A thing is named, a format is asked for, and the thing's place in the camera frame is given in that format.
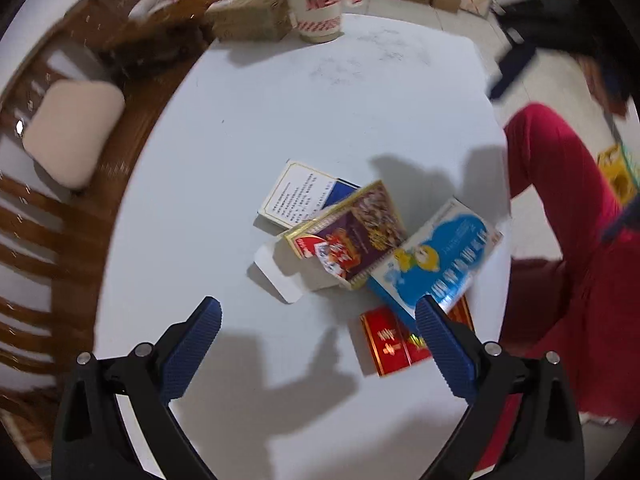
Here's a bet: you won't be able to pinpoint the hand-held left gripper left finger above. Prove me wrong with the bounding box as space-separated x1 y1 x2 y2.
51 296 223 480

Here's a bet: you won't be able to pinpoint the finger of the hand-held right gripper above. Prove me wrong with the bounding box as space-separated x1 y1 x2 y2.
486 35 540 102

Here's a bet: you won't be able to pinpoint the wooden slatted sofa bench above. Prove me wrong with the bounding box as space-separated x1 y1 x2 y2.
0 20 216 466

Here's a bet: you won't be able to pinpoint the yellow plastic object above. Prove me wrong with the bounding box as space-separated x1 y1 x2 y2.
597 144 633 202

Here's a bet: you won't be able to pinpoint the beige back cushion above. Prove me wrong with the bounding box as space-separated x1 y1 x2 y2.
22 79 126 191

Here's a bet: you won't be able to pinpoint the light blue medicine box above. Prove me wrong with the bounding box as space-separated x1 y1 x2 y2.
367 196 503 323

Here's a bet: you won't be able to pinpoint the cartoon print water bottle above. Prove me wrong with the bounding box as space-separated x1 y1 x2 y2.
280 0 363 43

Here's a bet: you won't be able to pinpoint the white dark blue box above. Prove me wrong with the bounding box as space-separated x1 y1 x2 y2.
257 159 362 233

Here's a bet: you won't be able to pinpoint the grey pillow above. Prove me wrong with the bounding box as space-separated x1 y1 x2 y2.
129 0 176 21

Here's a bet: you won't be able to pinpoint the red gold box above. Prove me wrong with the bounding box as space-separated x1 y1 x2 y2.
359 295 475 378

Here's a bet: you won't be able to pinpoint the wooden armchair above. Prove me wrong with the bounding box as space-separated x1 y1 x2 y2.
100 0 281 81

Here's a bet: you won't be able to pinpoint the white carton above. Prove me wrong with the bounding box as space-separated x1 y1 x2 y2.
246 237 353 306

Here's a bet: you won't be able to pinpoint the small brown carton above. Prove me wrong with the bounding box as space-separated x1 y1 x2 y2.
204 0 292 43

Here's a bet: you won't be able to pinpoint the person's red pants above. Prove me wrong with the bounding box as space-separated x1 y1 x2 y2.
470 102 640 476

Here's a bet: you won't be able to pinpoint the wooden table with white top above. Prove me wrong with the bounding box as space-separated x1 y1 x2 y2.
92 12 513 480

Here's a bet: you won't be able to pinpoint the maroon gold packet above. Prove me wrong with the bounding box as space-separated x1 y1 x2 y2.
284 180 408 292

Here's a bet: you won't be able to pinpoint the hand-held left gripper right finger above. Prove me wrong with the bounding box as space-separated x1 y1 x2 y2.
415 295 585 480

